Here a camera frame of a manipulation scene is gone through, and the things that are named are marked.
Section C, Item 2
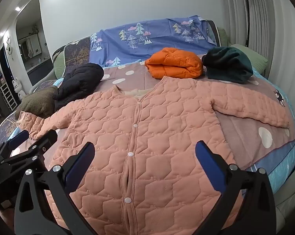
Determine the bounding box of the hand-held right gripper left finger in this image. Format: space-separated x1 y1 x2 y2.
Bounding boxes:
14 141 99 235

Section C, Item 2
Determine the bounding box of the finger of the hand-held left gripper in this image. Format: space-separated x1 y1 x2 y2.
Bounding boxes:
1 129 58 174
0 130 30 162

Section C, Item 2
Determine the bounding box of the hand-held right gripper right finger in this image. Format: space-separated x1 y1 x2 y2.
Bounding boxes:
195 141 278 235

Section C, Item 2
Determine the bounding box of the pink quilted jacket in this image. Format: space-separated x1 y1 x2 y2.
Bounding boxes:
16 76 291 235

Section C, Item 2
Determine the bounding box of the olive brown fleece garment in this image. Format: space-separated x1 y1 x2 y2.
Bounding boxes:
15 87 58 118

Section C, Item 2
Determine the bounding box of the white shelf rack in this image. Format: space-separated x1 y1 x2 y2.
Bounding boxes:
0 83 17 110

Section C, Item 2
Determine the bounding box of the pink polka dot blanket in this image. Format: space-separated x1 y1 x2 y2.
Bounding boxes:
15 62 295 194

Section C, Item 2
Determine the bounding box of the black down jacket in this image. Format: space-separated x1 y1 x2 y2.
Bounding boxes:
52 63 104 110

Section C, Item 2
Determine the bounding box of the green pillow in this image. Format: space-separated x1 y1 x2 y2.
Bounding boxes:
216 27 229 47
52 45 68 79
229 43 269 74

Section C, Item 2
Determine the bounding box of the dark patterned pillow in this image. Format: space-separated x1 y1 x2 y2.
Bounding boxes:
0 36 91 152

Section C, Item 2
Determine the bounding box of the dark green garment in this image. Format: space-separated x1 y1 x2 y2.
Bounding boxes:
202 46 254 84

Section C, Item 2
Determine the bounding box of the orange down jacket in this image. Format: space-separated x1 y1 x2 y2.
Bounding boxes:
145 47 204 79

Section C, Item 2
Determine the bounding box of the blue tree-print sheet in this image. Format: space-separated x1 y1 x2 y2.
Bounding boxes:
89 15 218 68

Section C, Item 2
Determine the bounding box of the white pleated curtain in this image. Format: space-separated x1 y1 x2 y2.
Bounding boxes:
221 0 295 103

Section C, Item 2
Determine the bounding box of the black floor lamp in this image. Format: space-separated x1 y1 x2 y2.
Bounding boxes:
236 0 251 47

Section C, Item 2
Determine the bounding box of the white wall decoration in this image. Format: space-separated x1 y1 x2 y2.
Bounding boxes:
5 37 14 60

